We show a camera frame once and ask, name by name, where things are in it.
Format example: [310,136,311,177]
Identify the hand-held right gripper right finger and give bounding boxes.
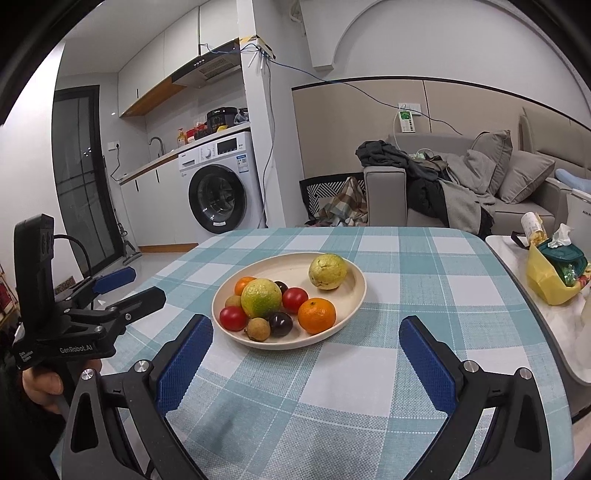
[398,315,553,480]

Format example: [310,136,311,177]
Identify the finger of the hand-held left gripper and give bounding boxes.
[57,266,137,310]
[69,285,167,336]

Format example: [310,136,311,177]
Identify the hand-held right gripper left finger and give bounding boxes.
[62,314,215,480]

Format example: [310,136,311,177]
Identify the red tomato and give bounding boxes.
[281,287,309,315]
[219,306,249,332]

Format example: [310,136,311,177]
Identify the yellow-green guava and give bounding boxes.
[240,278,283,319]

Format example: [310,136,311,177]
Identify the cream round plate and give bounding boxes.
[211,252,367,352]

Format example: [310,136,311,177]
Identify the pale yellow guava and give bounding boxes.
[308,253,348,291]

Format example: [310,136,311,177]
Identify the person's left hand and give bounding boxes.
[21,358,103,412]

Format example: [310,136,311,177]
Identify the floor mop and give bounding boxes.
[116,222,141,267]

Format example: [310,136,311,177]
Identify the white kitchen counter cabinet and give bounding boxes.
[119,134,252,247]

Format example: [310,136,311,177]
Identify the black framed glass door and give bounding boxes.
[52,85,123,278]

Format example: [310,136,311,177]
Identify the teal checkered tablecloth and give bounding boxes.
[60,226,573,480]

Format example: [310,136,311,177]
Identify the white side table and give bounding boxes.
[485,235,591,416]

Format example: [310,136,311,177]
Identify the white washing machine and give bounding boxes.
[178,131,266,235]

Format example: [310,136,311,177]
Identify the yellow tray with items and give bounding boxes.
[526,240,591,306]

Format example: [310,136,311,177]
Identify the grey garment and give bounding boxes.
[436,154,497,234]

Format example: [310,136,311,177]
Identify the snack tube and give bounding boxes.
[521,212,546,247]

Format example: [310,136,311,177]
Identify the grey sofa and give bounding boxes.
[362,106,591,236]

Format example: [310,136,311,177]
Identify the plaid cloth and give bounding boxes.
[316,178,370,227]

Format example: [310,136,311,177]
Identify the white tissue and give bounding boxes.
[549,223,574,247]

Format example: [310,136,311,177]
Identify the black rice cooker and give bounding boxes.
[206,107,237,132]

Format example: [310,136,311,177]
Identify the black patterned basket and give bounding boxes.
[299,174,370,227]

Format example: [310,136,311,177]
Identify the dark clothes pile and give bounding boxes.
[355,140,451,217]

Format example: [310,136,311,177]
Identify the light grey cushion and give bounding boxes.
[498,150,556,205]

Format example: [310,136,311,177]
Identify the white appliance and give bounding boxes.
[566,187,591,252]

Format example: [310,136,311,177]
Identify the white upper kitchen cabinet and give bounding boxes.
[117,4,252,118]

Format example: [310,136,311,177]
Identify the dark grey cushion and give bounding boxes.
[470,130,514,195]

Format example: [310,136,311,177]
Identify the range hood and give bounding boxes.
[171,39,243,89]

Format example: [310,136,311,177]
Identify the light blue cloth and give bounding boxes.
[555,168,591,190]

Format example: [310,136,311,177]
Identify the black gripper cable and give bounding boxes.
[52,233,93,280]

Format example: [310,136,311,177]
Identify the wall socket with green charger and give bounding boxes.
[394,102,423,134]

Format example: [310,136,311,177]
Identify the thin wall cable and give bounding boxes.
[240,39,465,137]

